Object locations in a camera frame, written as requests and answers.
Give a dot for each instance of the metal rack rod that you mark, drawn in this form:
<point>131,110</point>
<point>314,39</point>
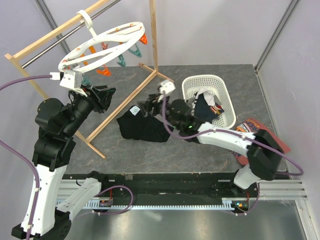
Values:
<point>62,40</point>

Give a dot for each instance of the black folded garment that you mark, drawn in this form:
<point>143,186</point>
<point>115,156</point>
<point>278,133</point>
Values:
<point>133,125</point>

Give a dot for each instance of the white sock black stripes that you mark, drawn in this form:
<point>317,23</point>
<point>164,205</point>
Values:
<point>203,97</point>

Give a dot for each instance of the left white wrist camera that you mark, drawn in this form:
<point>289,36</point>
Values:
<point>69,79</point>

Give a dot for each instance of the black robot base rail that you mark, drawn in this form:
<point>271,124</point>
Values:
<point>169,189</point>

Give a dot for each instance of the white perforated laundry basket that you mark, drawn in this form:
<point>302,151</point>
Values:
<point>217,86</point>

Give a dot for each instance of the dark navy sock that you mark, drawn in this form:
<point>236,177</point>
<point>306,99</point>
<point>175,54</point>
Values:
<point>210,113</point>

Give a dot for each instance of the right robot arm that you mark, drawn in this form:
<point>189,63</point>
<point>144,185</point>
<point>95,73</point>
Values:
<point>260,148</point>

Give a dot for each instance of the white slotted cable duct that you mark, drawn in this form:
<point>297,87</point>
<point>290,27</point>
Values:
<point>227,205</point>

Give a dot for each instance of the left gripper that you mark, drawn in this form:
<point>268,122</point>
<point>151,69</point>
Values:
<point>100,96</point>

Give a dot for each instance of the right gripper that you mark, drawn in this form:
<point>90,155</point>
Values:
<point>155,100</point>

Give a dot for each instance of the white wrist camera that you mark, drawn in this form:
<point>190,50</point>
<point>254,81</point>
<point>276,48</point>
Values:
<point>166,87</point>
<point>69,79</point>

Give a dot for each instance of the red printed t-shirt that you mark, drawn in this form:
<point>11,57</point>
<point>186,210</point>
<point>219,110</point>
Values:
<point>253,125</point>

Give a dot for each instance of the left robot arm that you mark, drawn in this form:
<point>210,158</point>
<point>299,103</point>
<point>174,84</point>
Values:
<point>58,123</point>

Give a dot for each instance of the white round clip hanger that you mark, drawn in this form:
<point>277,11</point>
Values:
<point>104,47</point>

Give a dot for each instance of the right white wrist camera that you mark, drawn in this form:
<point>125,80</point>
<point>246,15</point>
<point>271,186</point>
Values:
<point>166,87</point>

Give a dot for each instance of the wooden drying rack frame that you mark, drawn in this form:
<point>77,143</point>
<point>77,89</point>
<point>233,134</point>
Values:
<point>154,72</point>

